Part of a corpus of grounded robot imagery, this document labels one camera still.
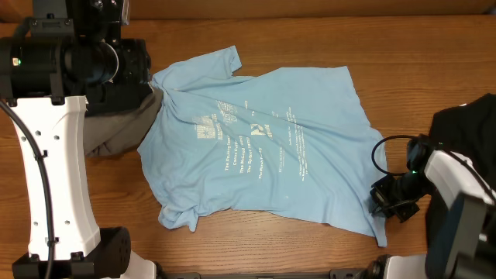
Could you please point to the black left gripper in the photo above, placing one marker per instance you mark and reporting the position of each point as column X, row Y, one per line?
column 138, row 65

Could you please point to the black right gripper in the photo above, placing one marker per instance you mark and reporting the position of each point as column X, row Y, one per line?
column 380, row 198

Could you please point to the light blue printed t-shirt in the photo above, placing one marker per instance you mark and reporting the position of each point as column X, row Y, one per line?
column 294, row 142

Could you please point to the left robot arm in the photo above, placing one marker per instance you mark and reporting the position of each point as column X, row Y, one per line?
column 65, row 240

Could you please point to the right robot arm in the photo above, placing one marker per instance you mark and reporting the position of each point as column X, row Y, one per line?
column 462, row 239

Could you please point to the folded grey garment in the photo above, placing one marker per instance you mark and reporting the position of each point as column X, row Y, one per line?
column 112, row 134

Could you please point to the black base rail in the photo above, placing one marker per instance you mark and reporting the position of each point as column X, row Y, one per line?
column 332, row 274

